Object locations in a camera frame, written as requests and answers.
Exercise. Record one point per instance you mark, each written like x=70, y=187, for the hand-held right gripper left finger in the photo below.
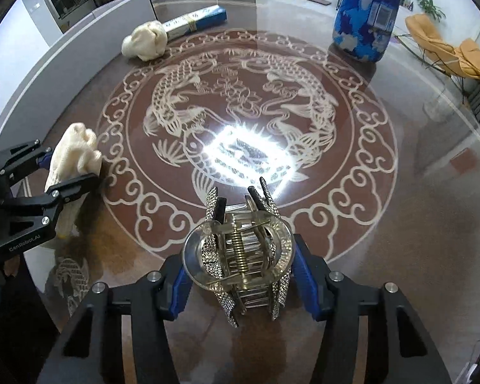
x=180, y=292

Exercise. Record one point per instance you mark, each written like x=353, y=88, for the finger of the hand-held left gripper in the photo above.
x=24, y=156
x=72, y=188

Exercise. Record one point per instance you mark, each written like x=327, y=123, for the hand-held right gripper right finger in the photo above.
x=310, y=288

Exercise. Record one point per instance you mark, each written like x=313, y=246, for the cream knit glove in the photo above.
x=144, y=42
x=74, y=156

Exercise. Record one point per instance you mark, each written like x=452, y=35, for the rhinestone hair clip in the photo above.
x=236, y=248

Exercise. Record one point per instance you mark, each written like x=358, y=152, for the white partition board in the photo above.
x=64, y=60

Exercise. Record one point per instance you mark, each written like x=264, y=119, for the long blue box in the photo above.
x=202, y=18

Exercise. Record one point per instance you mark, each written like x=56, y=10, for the blue patterned canister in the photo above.
x=364, y=16

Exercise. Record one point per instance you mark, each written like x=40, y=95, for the orange lounge chair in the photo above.
x=478, y=60
x=428, y=34

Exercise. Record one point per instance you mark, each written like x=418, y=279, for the grey floor mat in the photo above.
x=318, y=0

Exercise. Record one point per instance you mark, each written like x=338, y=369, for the large leafy potted plant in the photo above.
x=428, y=2

